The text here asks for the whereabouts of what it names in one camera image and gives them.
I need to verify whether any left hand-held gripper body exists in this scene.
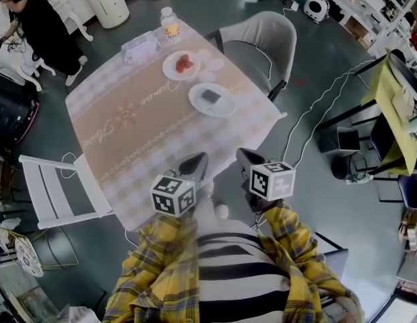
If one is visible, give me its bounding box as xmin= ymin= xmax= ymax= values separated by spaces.
xmin=150 ymin=151 xmax=210 ymax=218

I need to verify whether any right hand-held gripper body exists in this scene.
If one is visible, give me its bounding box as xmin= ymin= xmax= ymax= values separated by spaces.
xmin=235 ymin=147 xmax=296 ymax=212

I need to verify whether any white plate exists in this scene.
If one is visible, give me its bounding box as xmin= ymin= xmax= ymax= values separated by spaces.
xmin=162 ymin=50 xmax=201 ymax=81
xmin=188 ymin=82 xmax=236 ymax=118

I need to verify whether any dark grey small item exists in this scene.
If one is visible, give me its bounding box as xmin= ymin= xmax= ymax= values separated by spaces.
xmin=200 ymin=89 xmax=221 ymax=104

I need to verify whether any person's left forearm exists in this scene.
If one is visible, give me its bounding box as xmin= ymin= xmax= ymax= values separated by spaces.
xmin=106 ymin=210 xmax=201 ymax=323

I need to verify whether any person's right forearm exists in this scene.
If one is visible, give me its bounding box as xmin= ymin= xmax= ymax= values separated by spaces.
xmin=258 ymin=200 xmax=364 ymax=323

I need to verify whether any black round bin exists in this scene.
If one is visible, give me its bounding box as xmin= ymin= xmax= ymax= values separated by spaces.
xmin=331 ymin=151 xmax=369 ymax=182

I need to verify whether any checked beige tablecloth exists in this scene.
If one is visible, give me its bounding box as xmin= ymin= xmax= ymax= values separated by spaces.
xmin=65 ymin=20 xmax=288 ymax=234

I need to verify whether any grey floor box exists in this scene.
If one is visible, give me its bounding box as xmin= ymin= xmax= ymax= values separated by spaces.
xmin=335 ymin=126 xmax=361 ymax=153

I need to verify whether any person's striped shirt torso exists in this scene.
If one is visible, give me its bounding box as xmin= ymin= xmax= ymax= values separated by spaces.
xmin=194 ymin=220 xmax=292 ymax=323

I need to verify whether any white slatted chair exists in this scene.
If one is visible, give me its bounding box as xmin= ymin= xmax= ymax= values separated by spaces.
xmin=18 ymin=153 xmax=115 ymax=230

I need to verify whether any yellow-green covered table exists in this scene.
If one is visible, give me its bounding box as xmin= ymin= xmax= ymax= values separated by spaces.
xmin=361 ymin=48 xmax=417 ymax=176

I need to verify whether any white flower-shaped coaster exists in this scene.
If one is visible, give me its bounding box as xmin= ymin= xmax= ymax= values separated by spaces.
xmin=194 ymin=48 xmax=225 ymax=82

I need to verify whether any grey upholstered chair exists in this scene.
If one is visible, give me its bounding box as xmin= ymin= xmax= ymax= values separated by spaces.
xmin=204 ymin=11 xmax=298 ymax=102

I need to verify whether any clear plastic box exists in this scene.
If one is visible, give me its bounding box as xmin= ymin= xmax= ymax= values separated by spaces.
xmin=120 ymin=31 xmax=162 ymax=63

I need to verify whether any clear plastic water bottle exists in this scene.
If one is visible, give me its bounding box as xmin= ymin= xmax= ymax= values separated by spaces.
xmin=160 ymin=7 xmax=182 ymax=44

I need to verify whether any round white appliance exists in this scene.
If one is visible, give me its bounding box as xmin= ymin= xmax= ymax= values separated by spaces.
xmin=302 ymin=0 xmax=330 ymax=23

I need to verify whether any black machine with pink rim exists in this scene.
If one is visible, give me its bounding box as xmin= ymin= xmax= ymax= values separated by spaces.
xmin=0 ymin=91 xmax=40 ymax=145

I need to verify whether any round white cabinet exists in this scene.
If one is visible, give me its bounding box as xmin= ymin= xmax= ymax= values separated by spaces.
xmin=83 ymin=0 xmax=131 ymax=30

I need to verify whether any white storage shelving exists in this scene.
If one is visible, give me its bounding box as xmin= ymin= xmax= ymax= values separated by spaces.
xmin=295 ymin=0 xmax=417 ymax=57

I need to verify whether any long white cable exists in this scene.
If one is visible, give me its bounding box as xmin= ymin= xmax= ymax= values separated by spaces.
xmin=282 ymin=58 xmax=377 ymax=170

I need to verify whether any wire basket with yellow frame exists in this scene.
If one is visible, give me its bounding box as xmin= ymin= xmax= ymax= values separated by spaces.
xmin=0 ymin=226 xmax=79 ymax=279

